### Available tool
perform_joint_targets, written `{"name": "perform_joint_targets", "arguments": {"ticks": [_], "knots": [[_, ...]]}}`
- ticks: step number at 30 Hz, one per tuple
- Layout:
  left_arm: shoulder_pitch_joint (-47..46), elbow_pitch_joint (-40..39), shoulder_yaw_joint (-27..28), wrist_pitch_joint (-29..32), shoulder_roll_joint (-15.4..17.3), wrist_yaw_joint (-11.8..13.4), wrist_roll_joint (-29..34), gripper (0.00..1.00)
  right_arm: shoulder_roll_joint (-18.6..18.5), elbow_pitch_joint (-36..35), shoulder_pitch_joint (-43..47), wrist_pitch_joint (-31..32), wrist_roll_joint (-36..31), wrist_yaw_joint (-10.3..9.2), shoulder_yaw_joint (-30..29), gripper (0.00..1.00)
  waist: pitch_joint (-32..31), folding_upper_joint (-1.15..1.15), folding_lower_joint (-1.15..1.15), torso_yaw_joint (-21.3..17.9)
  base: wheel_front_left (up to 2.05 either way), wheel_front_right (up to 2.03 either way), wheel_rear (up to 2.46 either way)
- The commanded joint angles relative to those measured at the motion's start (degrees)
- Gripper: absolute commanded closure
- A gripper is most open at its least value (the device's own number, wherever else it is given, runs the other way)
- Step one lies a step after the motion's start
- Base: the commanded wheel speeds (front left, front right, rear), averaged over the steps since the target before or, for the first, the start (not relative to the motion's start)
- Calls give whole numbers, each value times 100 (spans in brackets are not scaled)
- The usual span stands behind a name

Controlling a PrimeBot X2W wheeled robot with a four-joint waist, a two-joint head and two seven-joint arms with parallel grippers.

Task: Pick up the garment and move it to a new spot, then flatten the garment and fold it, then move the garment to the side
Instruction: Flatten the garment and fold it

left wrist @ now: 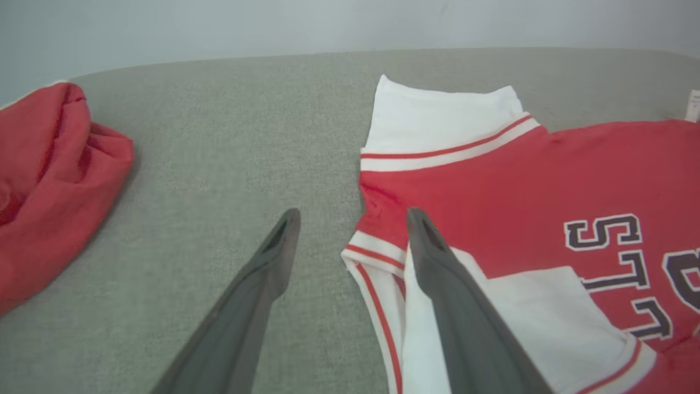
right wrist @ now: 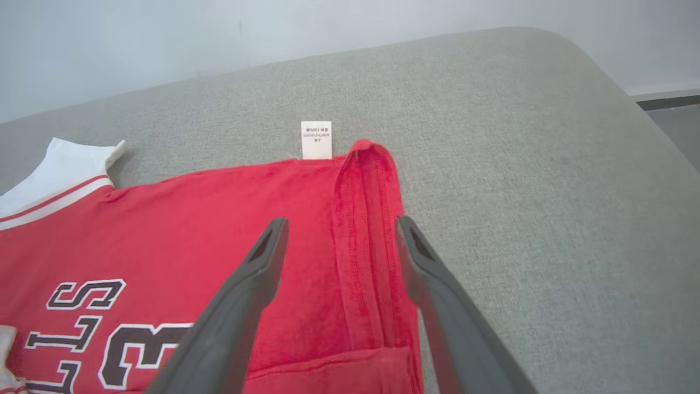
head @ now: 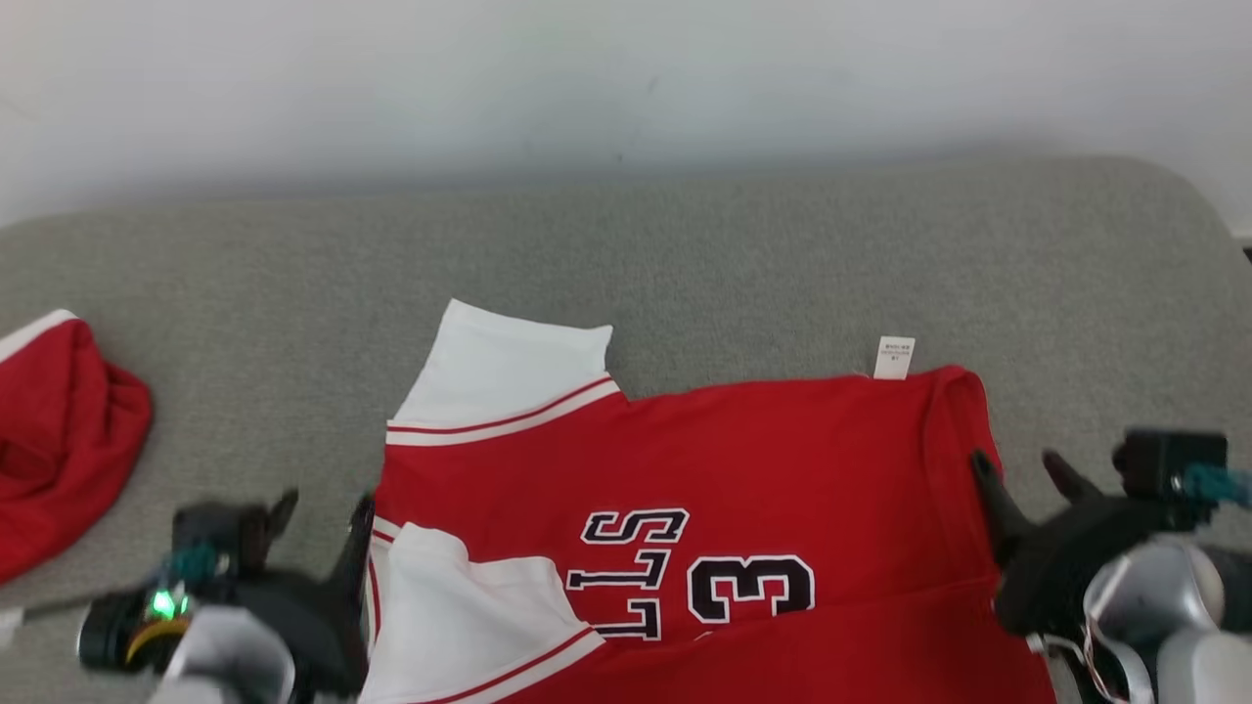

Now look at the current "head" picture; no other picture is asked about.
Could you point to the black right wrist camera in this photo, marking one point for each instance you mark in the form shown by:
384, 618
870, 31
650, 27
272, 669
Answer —
1169, 464

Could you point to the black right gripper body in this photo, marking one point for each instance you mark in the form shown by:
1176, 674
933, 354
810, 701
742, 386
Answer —
1056, 567

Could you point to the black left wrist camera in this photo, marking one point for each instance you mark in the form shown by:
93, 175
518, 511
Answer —
210, 533

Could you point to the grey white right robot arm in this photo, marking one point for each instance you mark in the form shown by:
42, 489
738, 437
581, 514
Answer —
1174, 606

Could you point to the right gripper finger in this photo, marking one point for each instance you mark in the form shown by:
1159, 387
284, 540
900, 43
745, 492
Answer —
1003, 523
1071, 486

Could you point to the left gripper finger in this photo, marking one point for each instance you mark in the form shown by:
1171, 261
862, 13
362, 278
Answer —
356, 567
278, 533

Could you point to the red white basketball jersey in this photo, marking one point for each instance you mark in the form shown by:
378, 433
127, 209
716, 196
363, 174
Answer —
782, 460

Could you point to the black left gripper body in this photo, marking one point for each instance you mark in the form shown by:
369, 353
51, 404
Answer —
313, 626

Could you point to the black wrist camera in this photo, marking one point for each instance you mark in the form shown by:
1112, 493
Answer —
1169, 464
210, 533

